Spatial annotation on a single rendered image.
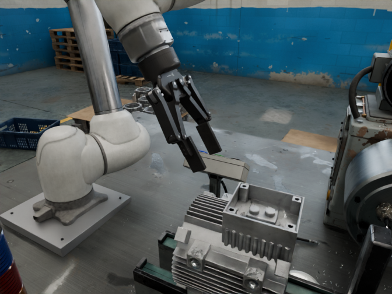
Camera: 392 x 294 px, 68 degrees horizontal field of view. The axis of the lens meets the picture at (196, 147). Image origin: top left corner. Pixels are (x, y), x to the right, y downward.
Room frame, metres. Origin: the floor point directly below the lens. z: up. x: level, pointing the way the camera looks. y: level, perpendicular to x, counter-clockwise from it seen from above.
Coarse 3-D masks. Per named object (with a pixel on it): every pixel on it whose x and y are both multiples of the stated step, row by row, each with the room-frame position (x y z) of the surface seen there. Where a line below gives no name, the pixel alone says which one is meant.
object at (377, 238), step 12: (372, 228) 0.23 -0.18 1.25; (384, 228) 0.23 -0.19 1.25; (372, 240) 0.21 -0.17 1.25; (384, 240) 0.21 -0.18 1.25; (360, 252) 0.23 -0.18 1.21; (372, 252) 0.21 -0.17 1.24; (384, 252) 0.20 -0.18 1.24; (360, 264) 0.21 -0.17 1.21; (372, 264) 0.20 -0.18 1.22; (384, 264) 0.20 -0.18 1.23; (360, 276) 0.21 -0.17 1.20; (372, 276) 0.20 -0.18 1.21; (348, 288) 0.23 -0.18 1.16; (360, 288) 0.20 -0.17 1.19; (372, 288) 0.20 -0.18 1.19
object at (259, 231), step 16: (240, 192) 0.45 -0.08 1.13; (256, 192) 0.45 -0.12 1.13; (272, 192) 0.44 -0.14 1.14; (240, 208) 0.43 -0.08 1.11; (256, 208) 0.40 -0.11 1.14; (272, 208) 0.40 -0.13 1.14; (288, 208) 0.43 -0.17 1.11; (224, 224) 0.38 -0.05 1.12; (240, 224) 0.37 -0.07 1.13; (256, 224) 0.35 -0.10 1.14; (272, 224) 0.37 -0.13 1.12; (288, 224) 0.35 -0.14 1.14; (224, 240) 0.38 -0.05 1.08; (240, 240) 0.36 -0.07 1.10; (256, 240) 0.35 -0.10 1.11; (272, 240) 0.34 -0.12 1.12; (288, 240) 0.33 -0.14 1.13; (272, 256) 0.34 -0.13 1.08; (288, 256) 0.33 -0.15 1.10
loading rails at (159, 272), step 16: (160, 240) 0.53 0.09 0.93; (160, 256) 0.53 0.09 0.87; (144, 272) 0.44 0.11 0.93; (160, 272) 0.45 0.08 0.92; (144, 288) 0.43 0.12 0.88; (160, 288) 0.41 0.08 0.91; (176, 288) 0.40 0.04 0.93; (288, 288) 0.41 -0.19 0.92; (304, 288) 0.41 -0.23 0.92; (320, 288) 0.40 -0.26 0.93
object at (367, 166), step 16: (384, 144) 0.63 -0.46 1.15; (352, 160) 0.66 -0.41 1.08; (368, 160) 0.59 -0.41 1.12; (384, 160) 0.55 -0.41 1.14; (352, 176) 0.59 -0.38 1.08; (368, 176) 0.53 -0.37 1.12; (384, 176) 0.50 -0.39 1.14; (352, 192) 0.53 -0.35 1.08; (368, 192) 0.51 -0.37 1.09; (384, 192) 0.49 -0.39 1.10; (352, 208) 0.52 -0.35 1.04; (368, 208) 0.50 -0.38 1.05; (384, 208) 0.47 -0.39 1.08; (352, 224) 0.51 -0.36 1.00; (368, 224) 0.50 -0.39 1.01; (384, 224) 0.49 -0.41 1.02
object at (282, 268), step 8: (208, 192) 0.51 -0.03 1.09; (176, 232) 0.39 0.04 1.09; (184, 232) 0.39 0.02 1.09; (176, 240) 0.39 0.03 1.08; (184, 240) 0.38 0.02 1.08; (280, 264) 0.32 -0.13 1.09; (288, 264) 0.32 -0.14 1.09; (280, 272) 0.31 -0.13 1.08; (288, 272) 0.31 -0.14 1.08; (184, 288) 0.38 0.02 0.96
